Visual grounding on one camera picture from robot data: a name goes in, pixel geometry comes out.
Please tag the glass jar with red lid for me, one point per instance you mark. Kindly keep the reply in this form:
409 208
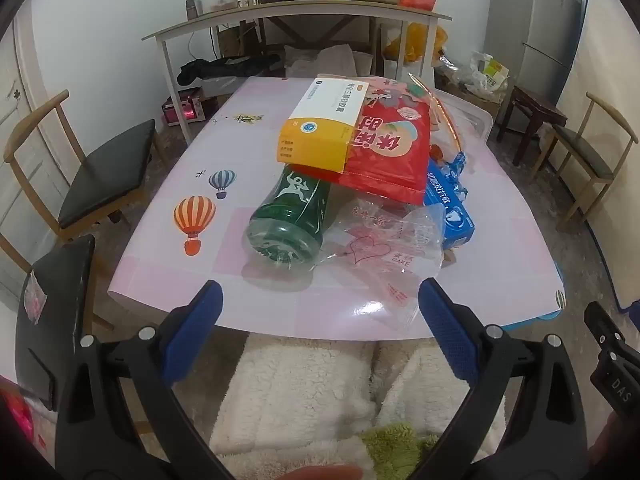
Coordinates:
217 0

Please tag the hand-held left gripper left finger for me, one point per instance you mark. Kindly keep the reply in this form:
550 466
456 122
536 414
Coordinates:
197 330

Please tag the clear plastic bin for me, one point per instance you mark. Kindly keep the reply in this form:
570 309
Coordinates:
475 125

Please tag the dark wooden stool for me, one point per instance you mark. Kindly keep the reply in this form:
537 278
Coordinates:
537 102

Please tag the wooden chair with grey seat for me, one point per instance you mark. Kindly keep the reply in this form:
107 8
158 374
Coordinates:
582 152

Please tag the yellow and white medicine box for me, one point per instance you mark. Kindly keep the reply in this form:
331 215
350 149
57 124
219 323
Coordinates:
320 120

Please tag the black cloth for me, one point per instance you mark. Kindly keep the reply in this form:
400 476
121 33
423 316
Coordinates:
210 67

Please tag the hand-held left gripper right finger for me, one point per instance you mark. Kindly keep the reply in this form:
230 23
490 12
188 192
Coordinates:
447 330

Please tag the pink box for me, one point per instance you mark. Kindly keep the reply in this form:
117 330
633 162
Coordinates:
182 107

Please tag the white plastic bags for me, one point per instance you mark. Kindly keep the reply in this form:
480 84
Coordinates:
487 72

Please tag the grey refrigerator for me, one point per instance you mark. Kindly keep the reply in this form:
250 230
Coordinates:
545 20

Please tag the cardboard box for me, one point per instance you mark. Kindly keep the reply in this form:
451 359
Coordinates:
487 105

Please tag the white shelf table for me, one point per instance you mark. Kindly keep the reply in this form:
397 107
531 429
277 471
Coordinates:
310 12

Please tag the clear heart print plastic bag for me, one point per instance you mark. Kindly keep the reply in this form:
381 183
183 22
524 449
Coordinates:
380 255

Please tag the green plastic bottle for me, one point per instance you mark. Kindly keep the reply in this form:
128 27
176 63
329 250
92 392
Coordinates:
287 215

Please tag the white storage box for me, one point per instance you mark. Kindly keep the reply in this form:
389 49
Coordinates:
400 72

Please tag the yellow plastic bag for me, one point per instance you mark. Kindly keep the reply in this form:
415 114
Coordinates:
417 42

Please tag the white mattress with blue edge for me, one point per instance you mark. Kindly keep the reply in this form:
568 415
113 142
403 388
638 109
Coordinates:
615 85

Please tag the wooden chair with black seat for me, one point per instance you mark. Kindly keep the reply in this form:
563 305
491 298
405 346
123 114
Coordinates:
110 170

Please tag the white sack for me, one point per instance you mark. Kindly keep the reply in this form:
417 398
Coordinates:
325 60

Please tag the red snack bag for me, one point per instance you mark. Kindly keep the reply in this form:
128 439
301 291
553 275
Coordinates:
390 155

